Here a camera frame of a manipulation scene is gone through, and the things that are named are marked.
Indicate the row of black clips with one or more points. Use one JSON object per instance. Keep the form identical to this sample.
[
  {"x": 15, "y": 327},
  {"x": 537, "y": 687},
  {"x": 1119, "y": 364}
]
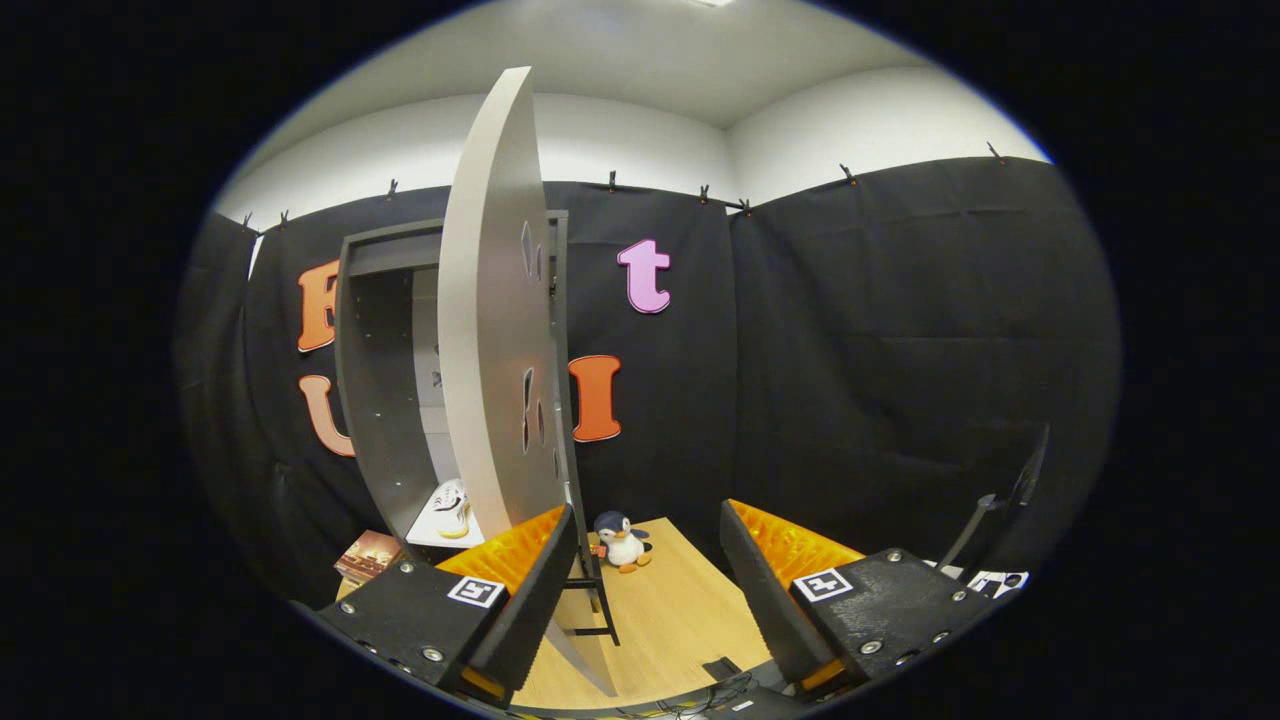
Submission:
[{"x": 612, "y": 181}]

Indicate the brown book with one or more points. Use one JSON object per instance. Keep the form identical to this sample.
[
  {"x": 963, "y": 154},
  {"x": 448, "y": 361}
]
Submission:
[{"x": 368, "y": 556}]

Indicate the black backdrop cloth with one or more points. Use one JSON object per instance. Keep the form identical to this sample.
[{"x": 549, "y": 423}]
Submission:
[{"x": 850, "y": 350}]

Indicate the penguin plush toy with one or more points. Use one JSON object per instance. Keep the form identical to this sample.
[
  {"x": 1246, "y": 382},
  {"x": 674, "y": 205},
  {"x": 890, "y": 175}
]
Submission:
[{"x": 622, "y": 545}]

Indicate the dark grey shoe cabinet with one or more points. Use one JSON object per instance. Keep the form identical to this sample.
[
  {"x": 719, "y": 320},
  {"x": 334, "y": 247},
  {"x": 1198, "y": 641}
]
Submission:
[{"x": 380, "y": 400}]

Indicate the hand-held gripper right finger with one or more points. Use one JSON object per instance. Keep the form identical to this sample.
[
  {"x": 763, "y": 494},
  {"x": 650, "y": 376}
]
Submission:
[{"x": 770, "y": 600}]

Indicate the beige shoe cabinet door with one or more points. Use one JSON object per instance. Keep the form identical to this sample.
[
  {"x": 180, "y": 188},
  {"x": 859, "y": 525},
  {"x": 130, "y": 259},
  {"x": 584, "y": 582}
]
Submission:
[{"x": 495, "y": 350}]

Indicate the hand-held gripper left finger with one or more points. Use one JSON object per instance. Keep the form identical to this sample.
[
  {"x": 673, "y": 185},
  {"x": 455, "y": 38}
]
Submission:
[{"x": 535, "y": 610}]

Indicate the small black device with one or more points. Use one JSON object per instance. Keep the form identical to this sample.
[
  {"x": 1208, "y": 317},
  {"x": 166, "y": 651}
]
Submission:
[{"x": 722, "y": 668}]

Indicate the white striped shoe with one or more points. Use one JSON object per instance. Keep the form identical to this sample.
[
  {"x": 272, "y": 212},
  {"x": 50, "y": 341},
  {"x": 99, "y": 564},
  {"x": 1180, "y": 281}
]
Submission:
[{"x": 452, "y": 510}]

